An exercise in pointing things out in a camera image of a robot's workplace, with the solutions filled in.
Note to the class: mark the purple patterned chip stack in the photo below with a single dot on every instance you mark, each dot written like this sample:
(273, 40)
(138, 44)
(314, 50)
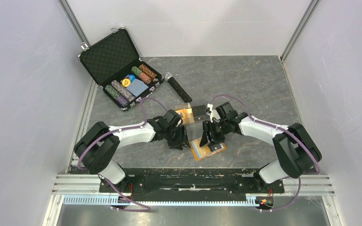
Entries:
(123, 91)

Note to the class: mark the orange leather card holder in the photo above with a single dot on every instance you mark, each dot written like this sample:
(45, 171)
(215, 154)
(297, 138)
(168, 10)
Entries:
(200, 153)

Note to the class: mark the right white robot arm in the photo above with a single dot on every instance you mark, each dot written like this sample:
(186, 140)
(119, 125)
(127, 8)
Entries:
(296, 152)

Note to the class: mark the green red chip stack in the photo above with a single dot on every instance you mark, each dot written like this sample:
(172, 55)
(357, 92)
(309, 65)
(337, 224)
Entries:
(137, 71)

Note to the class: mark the brown patterned chip stack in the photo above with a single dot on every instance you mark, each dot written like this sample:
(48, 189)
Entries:
(147, 71)

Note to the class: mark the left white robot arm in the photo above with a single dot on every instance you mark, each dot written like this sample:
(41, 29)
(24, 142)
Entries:
(97, 147)

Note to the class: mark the black card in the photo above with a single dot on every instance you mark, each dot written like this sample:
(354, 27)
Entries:
(199, 112)

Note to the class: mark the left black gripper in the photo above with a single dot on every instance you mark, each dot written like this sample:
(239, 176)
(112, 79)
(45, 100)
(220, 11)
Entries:
(182, 140)

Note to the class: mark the black poker chip case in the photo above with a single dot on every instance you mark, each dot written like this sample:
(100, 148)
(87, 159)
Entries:
(112, 58)

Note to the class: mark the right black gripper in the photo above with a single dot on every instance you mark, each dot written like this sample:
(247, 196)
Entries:
(206, 139)

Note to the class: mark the yellow poker chip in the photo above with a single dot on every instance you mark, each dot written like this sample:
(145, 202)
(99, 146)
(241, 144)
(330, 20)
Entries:
(126, 82)

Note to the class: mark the gold card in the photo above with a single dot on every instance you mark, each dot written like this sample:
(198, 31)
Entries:
(191, 119)
(182, 112)

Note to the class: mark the blue card deck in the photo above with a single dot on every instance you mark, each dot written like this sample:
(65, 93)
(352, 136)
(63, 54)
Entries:
(137, 87)

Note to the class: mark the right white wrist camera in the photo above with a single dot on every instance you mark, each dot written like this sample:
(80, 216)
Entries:
(212, 113)

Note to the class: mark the green purple chip stack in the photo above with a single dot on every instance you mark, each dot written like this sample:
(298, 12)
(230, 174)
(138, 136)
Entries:
(116, 95)

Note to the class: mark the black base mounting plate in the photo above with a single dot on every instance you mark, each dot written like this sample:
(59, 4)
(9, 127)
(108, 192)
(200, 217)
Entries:
(195, 184)

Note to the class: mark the black glitter cylinder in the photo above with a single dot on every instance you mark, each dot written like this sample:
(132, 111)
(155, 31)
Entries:
(178, 88)

